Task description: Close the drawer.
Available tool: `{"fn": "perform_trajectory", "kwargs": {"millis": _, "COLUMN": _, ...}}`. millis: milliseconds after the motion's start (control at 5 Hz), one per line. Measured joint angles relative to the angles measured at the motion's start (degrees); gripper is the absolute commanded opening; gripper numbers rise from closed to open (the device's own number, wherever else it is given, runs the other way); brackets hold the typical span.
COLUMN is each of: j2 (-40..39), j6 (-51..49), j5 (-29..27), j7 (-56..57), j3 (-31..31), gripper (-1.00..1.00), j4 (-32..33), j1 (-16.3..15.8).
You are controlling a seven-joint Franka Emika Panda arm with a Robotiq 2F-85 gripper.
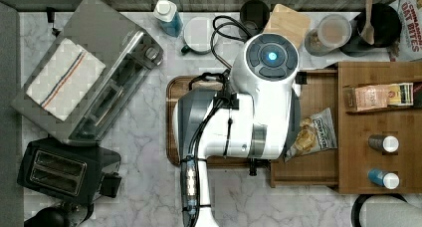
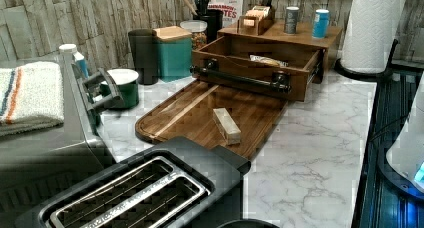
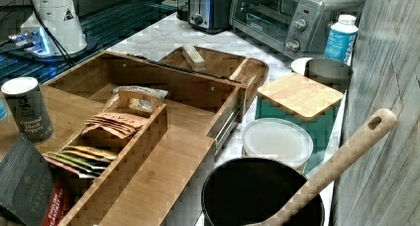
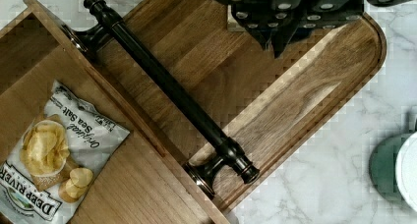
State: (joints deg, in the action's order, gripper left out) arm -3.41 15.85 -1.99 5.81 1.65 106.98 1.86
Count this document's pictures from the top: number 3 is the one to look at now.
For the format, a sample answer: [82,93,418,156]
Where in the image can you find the bamboo drawer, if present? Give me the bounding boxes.
[159,47,268,122]

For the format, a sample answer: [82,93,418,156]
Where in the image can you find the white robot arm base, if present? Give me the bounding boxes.
[8,0,96,61]

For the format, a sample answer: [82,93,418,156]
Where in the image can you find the silver foil packet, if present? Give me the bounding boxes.
[113,85,168,99]

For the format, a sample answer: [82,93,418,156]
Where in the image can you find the clear plastic tub with lid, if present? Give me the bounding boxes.
[242,118,313,172]

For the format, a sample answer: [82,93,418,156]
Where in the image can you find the bamboo organizer cabinet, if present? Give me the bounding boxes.
[37,51,240,226]

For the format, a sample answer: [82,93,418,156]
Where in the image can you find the black utensil crock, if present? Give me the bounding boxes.
[201,158,307,226]

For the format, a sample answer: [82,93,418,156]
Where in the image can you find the brown tea bag packets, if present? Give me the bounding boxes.
[82,112,148,139]

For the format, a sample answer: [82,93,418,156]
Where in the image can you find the silver black toaster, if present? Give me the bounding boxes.
[187,0,232,34]

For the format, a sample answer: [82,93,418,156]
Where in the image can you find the teal container with bamboo lid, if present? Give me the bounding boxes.
[256,72,344,173]

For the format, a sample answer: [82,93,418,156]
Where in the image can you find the silver toaster oven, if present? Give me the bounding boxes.
[231,0,366,59]

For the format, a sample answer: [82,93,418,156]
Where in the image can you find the round metal tin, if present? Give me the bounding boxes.
[291,57,353,93]

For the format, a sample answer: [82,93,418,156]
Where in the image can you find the yellow green tea packets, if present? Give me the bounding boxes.
[43,146,117,178]

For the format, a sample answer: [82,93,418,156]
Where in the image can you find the blue white plastic bottle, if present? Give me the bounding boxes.
[324,14,359,62]

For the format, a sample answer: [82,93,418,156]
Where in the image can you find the red English breakfast tea box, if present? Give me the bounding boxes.
[41,179,70,226]

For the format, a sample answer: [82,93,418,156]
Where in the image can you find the black pepper shaker can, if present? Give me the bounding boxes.
[1,76,54,144]

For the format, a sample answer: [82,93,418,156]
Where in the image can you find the black Taylors tea box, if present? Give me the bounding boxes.
[0,136,54,226]

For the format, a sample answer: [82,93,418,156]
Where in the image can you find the wooden drawer handle block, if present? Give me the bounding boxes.
[182,45,205,71]

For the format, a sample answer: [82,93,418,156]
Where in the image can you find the wooden spoon handle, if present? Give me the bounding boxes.
[245,108,397,226]

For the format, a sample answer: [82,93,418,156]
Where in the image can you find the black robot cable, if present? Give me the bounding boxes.
[25,0,77,67]

